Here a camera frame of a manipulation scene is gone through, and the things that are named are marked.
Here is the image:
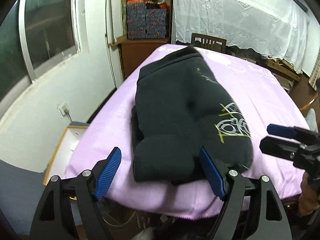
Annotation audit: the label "brown wooden cabinet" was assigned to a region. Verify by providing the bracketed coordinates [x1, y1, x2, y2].
[119, 38, 172, 81]

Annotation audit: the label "green floral panel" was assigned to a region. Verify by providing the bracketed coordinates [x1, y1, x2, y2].
[121, 0, 129, 37]

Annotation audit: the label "white side table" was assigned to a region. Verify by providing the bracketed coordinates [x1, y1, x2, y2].
[43, 121, 89, 186]

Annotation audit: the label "white lace cloth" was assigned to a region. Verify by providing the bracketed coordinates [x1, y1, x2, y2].
[172, 0, 310, 74]

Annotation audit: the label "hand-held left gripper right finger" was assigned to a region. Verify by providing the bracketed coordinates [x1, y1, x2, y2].
[199, 147, 292, 240]

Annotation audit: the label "purple printed blanket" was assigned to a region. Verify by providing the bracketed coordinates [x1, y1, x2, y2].
[64, 44, 312, 221]

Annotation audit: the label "white boards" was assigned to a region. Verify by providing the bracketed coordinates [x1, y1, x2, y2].
[105, 0, 125, 85]

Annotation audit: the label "black hoodie yellow zipper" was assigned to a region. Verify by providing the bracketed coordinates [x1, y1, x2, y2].
[130, 45, 254, 186]

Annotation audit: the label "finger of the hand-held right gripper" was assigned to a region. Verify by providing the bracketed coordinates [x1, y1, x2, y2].
[259, 135, 304, 162]
[267, 124, 320, 144]

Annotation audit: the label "wall socket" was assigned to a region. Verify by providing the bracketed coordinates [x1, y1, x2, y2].
[58, 102, 70, 117]

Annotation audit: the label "dark wooden chair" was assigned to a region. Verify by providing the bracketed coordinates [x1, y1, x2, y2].
[191, 33, 227, 54]

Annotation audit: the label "sliding glass window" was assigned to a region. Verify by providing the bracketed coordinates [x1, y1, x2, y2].
[0, 0, 80, 103]

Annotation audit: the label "blue patterned storage box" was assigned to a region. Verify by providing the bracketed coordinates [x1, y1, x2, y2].
[146, 4, 168, 39]
[126, 2, 147, 40]

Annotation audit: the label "person's right hand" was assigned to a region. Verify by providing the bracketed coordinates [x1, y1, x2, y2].
[299, 172, 320, 217]

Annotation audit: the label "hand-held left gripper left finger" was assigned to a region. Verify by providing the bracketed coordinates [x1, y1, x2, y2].
[29, 147, 122, 240]

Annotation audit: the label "white cable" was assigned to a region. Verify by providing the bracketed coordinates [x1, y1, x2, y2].
[100, 210, 150, 230]

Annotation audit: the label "beige patterned curtain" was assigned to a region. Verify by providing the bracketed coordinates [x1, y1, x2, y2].
[309, 55, 320, 85]

